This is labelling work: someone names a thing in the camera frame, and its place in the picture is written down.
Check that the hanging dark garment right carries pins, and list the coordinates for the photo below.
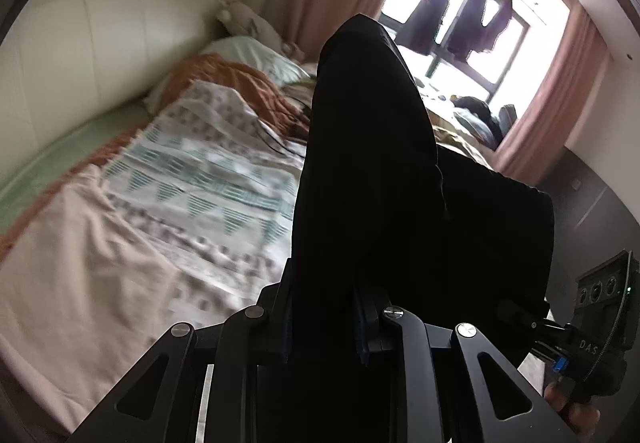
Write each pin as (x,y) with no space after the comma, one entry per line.
(497,25)

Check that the person's right hand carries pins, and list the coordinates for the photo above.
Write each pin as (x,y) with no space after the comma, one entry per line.
(582,418)

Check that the cream padded headboard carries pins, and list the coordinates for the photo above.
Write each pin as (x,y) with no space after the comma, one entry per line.
(64,62)

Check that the light green pillow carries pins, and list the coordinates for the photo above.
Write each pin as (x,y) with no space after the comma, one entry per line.
(255,58)

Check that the plush toy animal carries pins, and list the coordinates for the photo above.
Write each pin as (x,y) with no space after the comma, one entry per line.
(240,20)

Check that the hanging dark garment left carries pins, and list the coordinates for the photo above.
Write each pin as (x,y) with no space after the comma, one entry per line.
(429,14)

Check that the pink curtain right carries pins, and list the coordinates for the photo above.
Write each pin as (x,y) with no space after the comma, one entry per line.
(536,141)

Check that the black button-up shirt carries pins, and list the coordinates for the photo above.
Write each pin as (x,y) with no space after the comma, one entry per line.
(384,216)

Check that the hanging dark garment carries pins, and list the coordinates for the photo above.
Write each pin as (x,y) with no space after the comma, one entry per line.
(429,14)
(468,28)
(497,25)

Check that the beige folded cloth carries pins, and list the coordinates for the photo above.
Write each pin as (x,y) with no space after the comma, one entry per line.
(83,296)

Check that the dark clothes pile by window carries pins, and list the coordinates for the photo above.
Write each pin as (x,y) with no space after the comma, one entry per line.
(475,116)

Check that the patterned geometric bed blanket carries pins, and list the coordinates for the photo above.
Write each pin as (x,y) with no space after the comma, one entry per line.
(212,188)

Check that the rust brown duvet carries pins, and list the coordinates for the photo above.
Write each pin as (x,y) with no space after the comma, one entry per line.
(258,91)

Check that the hanging dark garment middle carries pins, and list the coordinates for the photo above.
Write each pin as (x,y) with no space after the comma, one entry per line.
(468,28)

